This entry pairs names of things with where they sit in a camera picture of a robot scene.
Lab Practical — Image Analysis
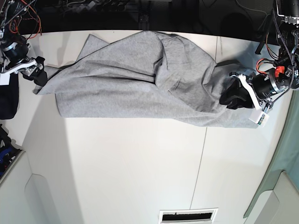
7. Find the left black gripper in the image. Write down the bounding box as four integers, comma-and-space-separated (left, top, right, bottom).
219, 72, 258, 110

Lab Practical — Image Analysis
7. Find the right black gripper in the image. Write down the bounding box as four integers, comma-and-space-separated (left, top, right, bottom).
21, 56, 48, 87

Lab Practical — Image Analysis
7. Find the grey t-shirt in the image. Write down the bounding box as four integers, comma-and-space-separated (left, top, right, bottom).
34, 31, 256, 128

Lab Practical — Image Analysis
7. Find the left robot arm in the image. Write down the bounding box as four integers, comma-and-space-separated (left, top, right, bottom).
220, 0, 299, 111

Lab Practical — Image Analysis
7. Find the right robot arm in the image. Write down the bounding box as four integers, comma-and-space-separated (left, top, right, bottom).
0, 0, 48, 86

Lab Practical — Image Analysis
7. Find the dark cloth pile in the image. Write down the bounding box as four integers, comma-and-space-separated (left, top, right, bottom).
0, 75, 19, 120

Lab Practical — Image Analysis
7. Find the white floor vent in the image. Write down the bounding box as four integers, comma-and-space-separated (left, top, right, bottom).
158, 208, 218, 224

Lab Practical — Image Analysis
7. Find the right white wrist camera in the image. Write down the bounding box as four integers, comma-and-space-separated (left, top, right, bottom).
0, 59, 37, 85

